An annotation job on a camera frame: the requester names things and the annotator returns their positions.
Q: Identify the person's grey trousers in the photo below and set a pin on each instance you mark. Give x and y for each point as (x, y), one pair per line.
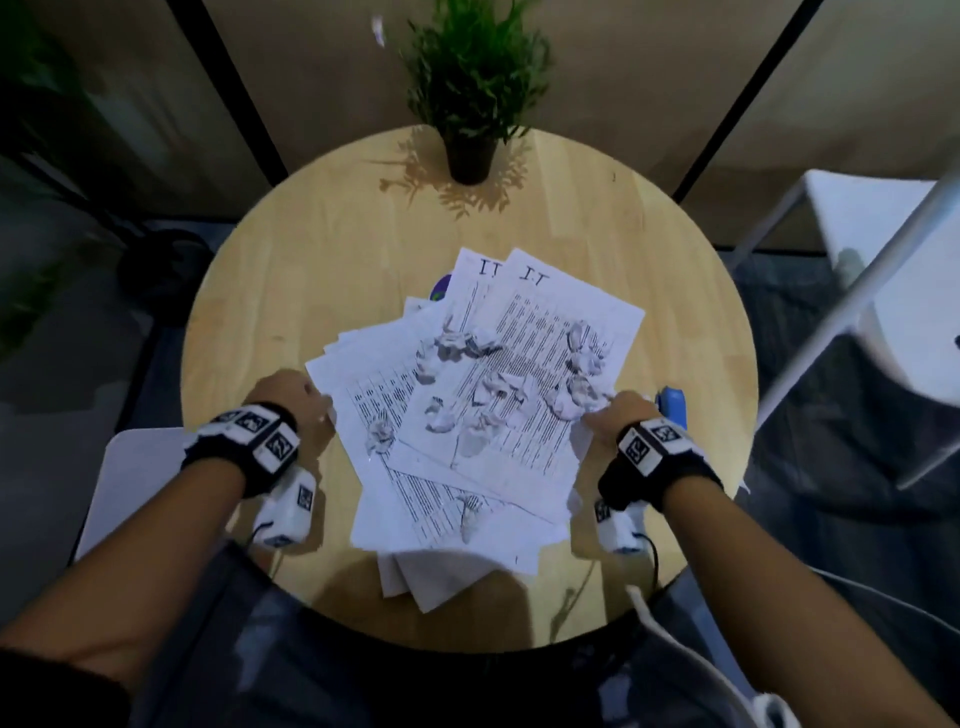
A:
(262, 660)

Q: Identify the blue stapler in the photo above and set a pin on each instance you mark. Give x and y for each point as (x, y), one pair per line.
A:
(671, 405)

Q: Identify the person's black sleeve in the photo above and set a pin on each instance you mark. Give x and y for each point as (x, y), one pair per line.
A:
(52, 697)

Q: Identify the pile of paper scraps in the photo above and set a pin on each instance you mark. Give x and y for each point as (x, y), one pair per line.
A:
(450, 345)

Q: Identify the stack of white printed papers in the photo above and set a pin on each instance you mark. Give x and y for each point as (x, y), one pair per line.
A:
(540, 450)

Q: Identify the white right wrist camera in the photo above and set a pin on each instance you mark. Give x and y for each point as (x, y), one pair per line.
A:
(619, 529)

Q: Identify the black right wristband with markers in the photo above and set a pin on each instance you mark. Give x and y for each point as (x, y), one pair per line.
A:
(660, 457)

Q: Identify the person's left forearm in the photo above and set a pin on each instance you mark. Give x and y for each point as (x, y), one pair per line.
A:
(135, 562)

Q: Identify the black partition frame post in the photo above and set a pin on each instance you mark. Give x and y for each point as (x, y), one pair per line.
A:
(225, 90)
(750, 97)

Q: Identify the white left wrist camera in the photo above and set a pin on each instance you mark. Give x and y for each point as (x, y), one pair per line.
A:
(289, 510)

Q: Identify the white metal chair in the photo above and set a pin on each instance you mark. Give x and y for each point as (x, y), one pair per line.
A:
(885, 247)

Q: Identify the person's right hand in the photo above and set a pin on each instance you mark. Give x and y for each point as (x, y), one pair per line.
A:
(619, 416)

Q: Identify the small potted green plant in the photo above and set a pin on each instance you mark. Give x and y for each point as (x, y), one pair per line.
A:
(469, 82)

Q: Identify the person's right forearm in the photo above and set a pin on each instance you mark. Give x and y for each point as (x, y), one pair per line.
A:
(772, 600)

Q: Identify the person's left hand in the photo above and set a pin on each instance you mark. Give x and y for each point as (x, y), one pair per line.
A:
(292, 397)

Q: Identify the round purple sticker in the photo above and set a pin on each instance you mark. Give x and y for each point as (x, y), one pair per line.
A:
(441, 289)

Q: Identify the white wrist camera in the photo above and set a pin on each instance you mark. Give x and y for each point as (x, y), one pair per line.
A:
(289, 510)
(619, 529)

